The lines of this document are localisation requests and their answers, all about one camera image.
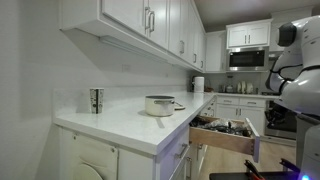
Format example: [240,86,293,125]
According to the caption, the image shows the stainless steel microwave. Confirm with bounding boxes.
[227,47,269,71]

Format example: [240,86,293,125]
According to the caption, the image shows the white plates on counter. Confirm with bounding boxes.
[237,81,254,94]

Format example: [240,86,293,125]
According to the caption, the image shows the white upper wall cabinets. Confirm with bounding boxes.
[59,0,205,72]

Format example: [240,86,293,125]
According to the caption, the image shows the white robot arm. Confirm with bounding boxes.
[266,15,320,180]

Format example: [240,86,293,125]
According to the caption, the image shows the white paper towel roll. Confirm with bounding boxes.
[194,77,204,93]

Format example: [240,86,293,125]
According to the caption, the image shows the white drawer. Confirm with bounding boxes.
[156,128,189,180]
[189,118,260,162]

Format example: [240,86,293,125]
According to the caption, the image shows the stainless steel oven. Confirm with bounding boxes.
[264,100,297,140]

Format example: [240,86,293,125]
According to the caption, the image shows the black utensils in drawer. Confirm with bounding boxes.
[189,116,252,137]

